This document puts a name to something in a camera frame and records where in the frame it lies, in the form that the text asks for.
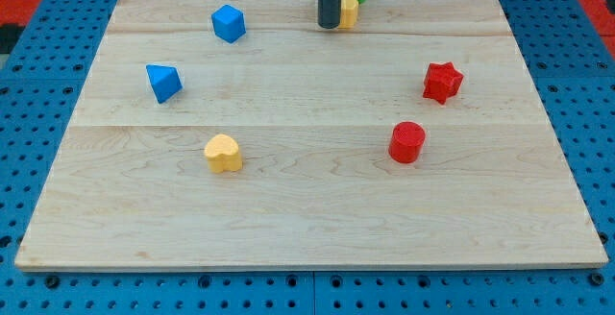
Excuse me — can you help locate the yellow heart block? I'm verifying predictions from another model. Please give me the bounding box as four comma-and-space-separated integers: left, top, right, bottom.
204, 133, 243, 173

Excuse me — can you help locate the blue triangular prism block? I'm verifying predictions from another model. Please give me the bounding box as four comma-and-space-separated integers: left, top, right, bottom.
145, 64, 183, 104

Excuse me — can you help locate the red star block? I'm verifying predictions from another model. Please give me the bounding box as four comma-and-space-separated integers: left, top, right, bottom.
423, 62, 464, 105

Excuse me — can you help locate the yellow hexagon block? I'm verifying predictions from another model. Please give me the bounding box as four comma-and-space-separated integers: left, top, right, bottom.
338, 0, 359, 29

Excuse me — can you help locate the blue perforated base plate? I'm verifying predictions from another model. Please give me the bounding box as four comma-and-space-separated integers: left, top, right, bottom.
1, 0, 614, 314

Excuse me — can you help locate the blue cube block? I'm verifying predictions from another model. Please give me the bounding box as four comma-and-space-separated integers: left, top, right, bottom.
211, 5, 246, 43

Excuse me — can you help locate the light wooden board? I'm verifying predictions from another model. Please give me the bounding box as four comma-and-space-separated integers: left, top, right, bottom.
15, 0, 608, 272

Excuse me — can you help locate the red cylinder block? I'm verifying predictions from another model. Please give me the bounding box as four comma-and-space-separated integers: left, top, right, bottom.
388, 121, 426, 163

